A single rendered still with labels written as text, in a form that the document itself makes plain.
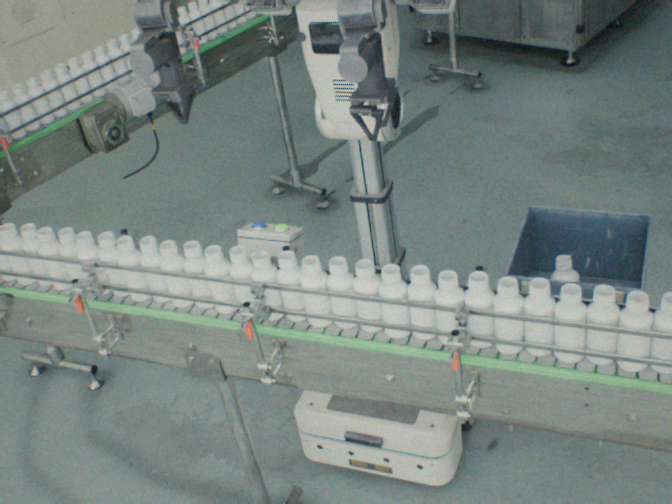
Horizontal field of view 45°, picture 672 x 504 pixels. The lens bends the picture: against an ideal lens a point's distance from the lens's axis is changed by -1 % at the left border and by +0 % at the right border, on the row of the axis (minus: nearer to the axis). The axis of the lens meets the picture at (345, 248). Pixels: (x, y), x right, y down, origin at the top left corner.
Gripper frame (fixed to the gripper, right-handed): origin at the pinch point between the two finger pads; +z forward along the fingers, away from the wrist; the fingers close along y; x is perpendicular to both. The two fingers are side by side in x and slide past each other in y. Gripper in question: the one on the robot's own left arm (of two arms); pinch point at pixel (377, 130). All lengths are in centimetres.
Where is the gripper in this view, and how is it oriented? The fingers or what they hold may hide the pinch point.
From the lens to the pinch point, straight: 165.3
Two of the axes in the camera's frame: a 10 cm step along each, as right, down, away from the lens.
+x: -9.3, -1.0, 3.7
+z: 1.3, 8.2, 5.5
